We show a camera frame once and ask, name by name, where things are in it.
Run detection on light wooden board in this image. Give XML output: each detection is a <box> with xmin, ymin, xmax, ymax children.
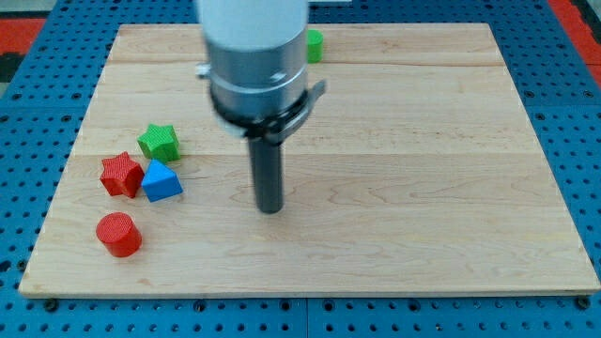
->
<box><xmin>19</xmin><ymin>23</ymin><xmax>600</xmax><ymax>299</ymax></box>

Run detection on green star block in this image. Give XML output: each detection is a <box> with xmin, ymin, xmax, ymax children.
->
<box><xmin>137</xmin><ymin>124</ymin><xmax>180</xmax><ymax>163</ymax></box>

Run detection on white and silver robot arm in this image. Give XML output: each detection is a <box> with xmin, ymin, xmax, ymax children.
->
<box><xmin>195</xmin><ymin>0</ymin><xmax>327</xmax><ymax>145</ymax></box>

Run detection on red star block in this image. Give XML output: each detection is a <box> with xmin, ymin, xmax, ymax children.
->
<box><xmin>100</xmin><ymin>151</ymin><xmax>145</xmax><ymax>198</ymax></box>

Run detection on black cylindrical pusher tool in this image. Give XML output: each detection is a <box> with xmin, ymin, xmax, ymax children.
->
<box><xmin>248</xmin><ymin>138</ymin><xmax>284</xmax><ymax>214</ymax></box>

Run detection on red cylinder block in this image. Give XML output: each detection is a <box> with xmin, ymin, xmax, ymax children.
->
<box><xmin>96</xmin><ymin>212</ymin><xmax>143</xmax><ymax>258</ymax></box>

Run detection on green cylinder block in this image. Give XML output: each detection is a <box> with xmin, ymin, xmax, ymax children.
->
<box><xmin>307</xmin><ymin>29</ymin><xmax>324</xmax><ymax>64</ymax></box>

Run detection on blue triangle block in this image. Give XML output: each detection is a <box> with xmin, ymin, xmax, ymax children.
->
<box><xmin>141</xmin><ymin>160</ymin><xmax>183</xmax><ymax>203</ymax></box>

